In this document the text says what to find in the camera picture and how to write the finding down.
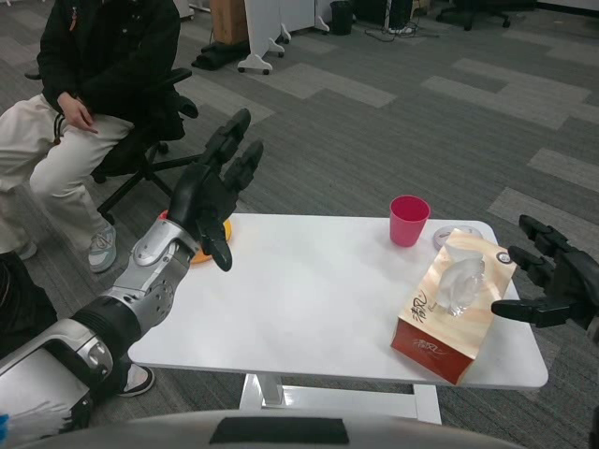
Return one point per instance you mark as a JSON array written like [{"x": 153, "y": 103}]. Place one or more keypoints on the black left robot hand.
[{"x": 201, "y": 196}]

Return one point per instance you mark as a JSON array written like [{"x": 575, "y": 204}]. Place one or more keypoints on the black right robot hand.
[{"x": 575, "y": 285}]

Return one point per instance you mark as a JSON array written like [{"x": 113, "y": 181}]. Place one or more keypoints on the orange and beige tissue box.
[{"x": 421, "y": 327}]

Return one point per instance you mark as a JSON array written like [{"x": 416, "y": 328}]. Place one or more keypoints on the brown cardboard box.
[{"x": 229, "y": 21}]

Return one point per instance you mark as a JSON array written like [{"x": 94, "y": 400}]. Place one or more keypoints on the orange plate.
[{"x": 201, "y": 258}]

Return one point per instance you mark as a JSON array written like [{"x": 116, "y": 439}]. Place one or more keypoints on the black office chair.
[{"x": 135, "y": 149}]

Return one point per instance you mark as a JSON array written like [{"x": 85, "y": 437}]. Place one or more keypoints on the black bag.
[{"x": 220, "y": 56}]

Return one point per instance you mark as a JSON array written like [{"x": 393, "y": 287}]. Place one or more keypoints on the white computer mouse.
[{"x": 442, "y": 236}]

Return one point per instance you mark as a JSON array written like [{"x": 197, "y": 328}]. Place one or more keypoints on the pink plastic cup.
[{"x": 409, "y": 229}]

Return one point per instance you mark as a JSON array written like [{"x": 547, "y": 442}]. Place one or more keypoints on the seated person black jacket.
[{"x": 107, "y": 47}]

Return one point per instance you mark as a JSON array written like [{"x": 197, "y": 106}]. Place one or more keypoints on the white partition panel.
[
  {"x": 262, "y": 23},
  {"x": 304, "y": 11}
]

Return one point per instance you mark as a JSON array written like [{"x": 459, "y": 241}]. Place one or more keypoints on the person with black-white shoe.
[{"x": 23, "y": 299}]

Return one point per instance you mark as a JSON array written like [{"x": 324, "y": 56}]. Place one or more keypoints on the black waste bin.
[{"x": 341, "y": 18}]

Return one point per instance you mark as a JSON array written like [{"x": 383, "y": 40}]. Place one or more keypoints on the silver robot chest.
[{"x": 164, "y": 432}]

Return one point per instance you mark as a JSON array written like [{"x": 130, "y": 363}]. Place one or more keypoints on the standing person white shoes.
[{"x": 402, "y": 30}]

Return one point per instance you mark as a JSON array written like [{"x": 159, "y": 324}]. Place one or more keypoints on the small blue object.
[{"x": 4, "y": 425}]

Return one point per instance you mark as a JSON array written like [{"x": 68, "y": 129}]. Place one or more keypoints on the white table frame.
[{"x": 346, "y": 397}]

